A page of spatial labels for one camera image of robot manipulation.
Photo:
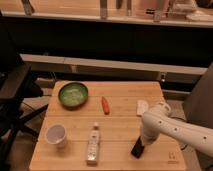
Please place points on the cream cylindrical pusher tool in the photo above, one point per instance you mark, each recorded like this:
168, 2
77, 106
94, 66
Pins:
142, 143

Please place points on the white paper cup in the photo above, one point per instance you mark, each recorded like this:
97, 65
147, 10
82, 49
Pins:
56, 135

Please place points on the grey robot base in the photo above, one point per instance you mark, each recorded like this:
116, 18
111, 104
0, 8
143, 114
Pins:
198, 106

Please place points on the green bowl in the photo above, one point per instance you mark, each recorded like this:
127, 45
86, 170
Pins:
73, 94

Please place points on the black chair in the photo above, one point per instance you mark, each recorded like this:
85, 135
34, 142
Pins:
16, 84

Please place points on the orange carrot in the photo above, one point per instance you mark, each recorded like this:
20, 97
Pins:
105, 105

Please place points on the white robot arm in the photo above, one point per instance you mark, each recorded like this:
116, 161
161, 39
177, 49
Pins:
156, 121

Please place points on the white squeeze bottle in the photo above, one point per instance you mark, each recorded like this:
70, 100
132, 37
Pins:
93, 145

